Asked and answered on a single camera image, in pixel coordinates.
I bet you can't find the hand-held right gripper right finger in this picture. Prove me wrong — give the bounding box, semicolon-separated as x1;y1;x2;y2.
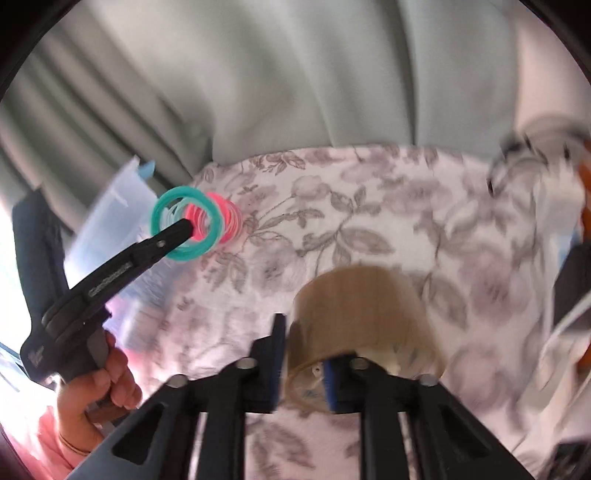
322;353;536;480

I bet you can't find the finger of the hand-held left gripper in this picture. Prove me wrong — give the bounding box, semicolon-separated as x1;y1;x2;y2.
144;218;195;254

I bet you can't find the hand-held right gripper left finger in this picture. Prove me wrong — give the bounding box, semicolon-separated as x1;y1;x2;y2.
69;314;288;480

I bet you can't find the stack of teal hair rings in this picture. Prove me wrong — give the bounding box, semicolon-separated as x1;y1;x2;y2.
151;186;227;263

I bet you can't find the clear plastic container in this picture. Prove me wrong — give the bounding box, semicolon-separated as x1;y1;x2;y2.
65;157;185;324

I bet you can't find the stack of pink hair rings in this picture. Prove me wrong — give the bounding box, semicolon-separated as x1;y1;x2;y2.
185;193;242;245

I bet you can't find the brown packing tape roll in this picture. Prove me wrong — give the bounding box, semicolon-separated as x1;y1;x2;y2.
285;265;448;409

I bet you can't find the person's left forearm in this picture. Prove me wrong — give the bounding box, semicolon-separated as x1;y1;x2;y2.
28;406;100;480

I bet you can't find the person's left hand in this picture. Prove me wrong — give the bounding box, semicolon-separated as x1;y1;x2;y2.
55;330;144;456

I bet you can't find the pale green curtain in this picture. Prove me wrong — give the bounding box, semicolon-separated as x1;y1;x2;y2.
0;0;522;232

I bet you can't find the wooden cabinet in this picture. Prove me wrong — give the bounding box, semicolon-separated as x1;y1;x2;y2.
575;138;591;241

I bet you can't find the thin gold bracelet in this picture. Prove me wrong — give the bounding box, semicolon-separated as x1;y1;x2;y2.
59;431;89;457

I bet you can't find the black cable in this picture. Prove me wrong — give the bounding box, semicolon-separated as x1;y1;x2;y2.
487;131;555;195

